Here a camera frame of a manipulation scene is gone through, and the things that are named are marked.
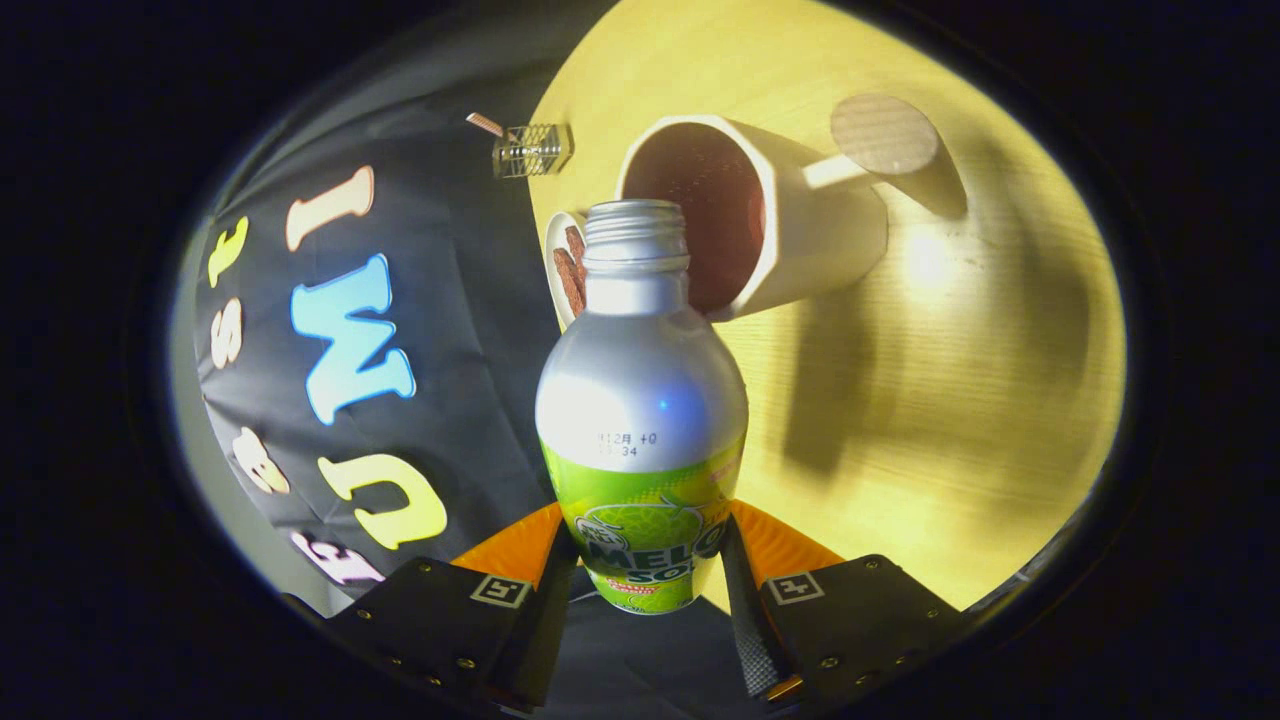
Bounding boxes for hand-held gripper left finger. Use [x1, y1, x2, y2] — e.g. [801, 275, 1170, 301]
[325, 500, 581, 713]

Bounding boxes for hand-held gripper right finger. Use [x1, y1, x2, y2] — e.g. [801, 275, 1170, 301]
[718, 500, 973, 713]

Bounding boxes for silver green juice bottle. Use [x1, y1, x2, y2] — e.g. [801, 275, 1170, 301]
[535, 198, 750, 616]

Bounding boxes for cream cup with wooden handle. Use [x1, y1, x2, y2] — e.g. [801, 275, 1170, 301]
[615, 93, 969, 323]

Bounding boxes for wooden table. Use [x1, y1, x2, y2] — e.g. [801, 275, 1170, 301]
[527, 0, 1129, 613]

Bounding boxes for black backdrop cloth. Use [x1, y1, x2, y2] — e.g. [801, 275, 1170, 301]
[195, 0, 761, 720]

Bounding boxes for white oval plate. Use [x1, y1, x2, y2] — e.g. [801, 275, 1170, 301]
[544, 210, 591, 331]

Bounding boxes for wire mesh holder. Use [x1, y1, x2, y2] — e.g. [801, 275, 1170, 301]
[492, 122, 576, 180]

